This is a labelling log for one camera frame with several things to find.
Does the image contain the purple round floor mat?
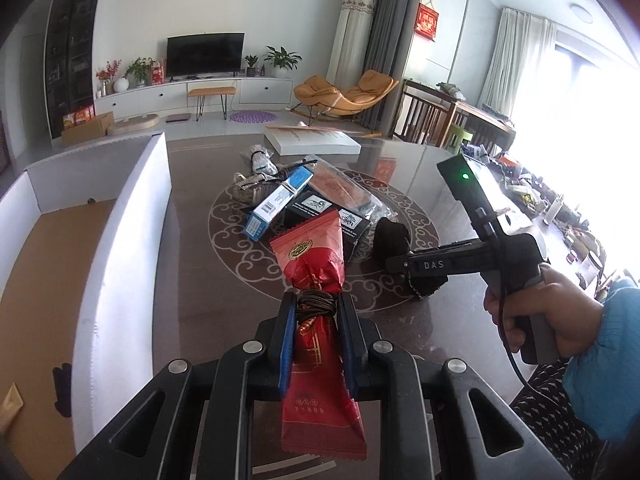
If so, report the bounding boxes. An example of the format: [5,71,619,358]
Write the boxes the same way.
[229,110,277,124]

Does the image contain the black cardboard box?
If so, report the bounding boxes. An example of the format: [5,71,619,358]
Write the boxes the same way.
[282,186,374,261]

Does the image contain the black knit glove with trim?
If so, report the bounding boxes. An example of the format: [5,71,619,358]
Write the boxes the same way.
[371,218,448,298]

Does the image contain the red foil snack packet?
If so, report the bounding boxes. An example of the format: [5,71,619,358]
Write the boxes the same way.
[271,209,368,460]

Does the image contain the blue white carton box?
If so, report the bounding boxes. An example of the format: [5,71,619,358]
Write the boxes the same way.
[244,166,314,242]

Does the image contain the green potted plant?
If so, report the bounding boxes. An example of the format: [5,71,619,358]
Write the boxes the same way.
[264,46,303,78]

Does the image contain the person's right hand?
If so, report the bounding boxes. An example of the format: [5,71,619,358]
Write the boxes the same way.
[484,263,603,358]

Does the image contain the black flat television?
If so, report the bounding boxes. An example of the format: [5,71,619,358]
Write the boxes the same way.
[166,32,245,78]

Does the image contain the orange phone case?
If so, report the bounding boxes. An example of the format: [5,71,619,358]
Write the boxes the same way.
[309,158,397,223]

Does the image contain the silver foil packets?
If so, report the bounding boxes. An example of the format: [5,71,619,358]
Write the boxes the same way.
[230,144,288,206]

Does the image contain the small wooden bench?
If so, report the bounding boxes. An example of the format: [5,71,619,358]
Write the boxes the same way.
[188,86,236,122]

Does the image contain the red flowers white vase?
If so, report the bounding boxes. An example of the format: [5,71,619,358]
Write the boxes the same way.
[96,60,129,96]

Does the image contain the brown cardboard carton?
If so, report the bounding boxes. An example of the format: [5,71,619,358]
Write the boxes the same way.
[62,112,114,148]

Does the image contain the red wall hanging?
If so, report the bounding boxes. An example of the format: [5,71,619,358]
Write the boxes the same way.
[413,2,439,41]

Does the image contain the white tv cabinet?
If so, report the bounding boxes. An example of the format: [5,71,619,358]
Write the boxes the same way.
[94,77,294,119]

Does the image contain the black display cabinet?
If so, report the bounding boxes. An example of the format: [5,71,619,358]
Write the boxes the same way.
[44,0,98,140]

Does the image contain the white flat box lid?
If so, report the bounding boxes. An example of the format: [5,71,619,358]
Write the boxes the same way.
[265,126,361,156]

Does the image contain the wooden slatted chair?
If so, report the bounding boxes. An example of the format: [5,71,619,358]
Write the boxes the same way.
[390,79,516,151]

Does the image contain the white cardboard storage box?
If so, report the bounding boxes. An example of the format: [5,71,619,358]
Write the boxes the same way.
[1,133,171,479]

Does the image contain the orange rocking lounge chair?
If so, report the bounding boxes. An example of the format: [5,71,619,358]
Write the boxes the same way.
[292,70,399,122]

